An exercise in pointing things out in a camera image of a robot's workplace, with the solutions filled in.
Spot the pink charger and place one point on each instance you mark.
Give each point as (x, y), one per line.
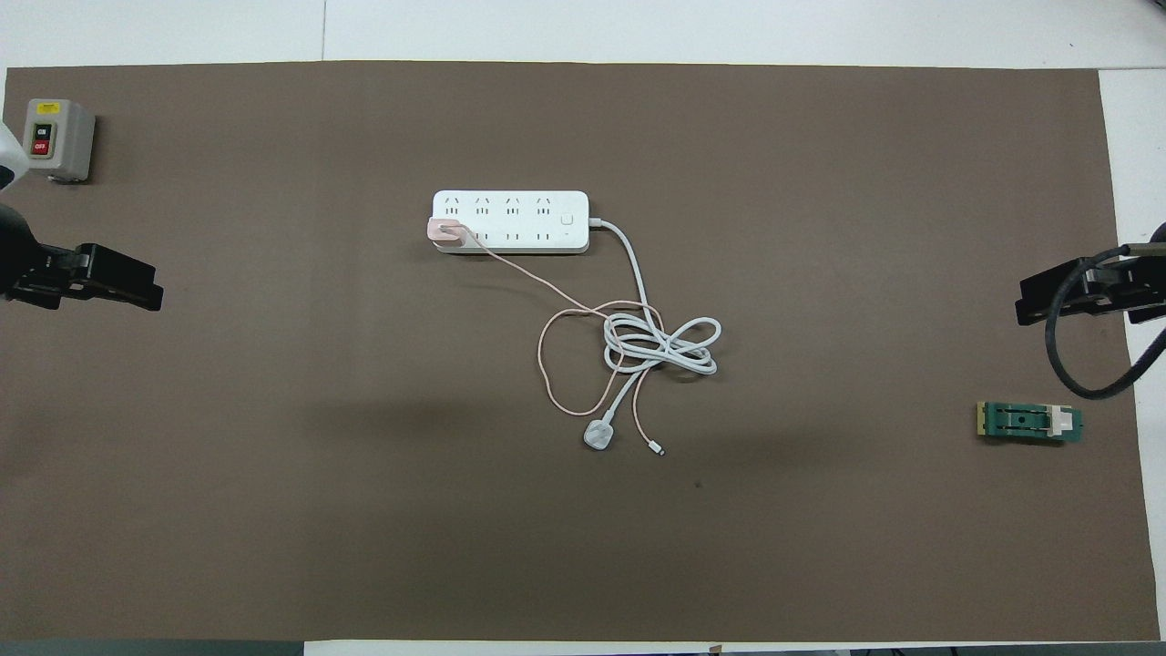
(446, 235)

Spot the white power strip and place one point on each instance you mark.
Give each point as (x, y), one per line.
(519, 221)

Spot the grey on-off switch box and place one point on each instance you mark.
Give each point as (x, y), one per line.
(64, 137)

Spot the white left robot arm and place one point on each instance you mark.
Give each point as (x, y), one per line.
(7, 159)

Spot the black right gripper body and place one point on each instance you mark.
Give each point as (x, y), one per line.
(1034, 296)

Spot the green knife switch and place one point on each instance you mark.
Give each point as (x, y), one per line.
(1020, 422)

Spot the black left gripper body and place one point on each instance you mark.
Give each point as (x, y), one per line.
(109, 273)

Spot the brown table mat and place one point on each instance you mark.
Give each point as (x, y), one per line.
(273, 456)

